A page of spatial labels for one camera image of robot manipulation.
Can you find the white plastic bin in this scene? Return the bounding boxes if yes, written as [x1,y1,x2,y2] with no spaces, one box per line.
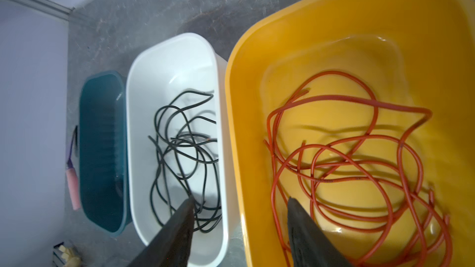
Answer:
[126,33,239,267]

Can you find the small wooden hand figure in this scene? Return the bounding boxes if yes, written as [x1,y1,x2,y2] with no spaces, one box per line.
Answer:
[52,244,82,267]

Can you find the purple pink hairbrush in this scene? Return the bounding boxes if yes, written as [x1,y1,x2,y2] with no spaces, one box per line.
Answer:
[66,126,81,211]

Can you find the black cable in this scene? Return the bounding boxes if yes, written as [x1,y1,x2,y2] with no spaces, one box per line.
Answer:
[148,89,222,234]

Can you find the red cable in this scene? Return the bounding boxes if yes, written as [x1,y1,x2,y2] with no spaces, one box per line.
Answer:
[263,70,453,267]

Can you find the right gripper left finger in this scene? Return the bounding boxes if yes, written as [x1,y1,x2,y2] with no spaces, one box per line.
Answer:
[129,197,194,267]

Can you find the yellow plastic bin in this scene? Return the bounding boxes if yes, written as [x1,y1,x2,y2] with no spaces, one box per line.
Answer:
[225,0,475,267]

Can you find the teal plastic bin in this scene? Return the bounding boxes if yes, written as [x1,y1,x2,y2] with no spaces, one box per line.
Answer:
[77,70,132,237]

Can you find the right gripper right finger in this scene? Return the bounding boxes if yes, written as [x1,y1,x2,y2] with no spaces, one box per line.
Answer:
[288,198,352,267]

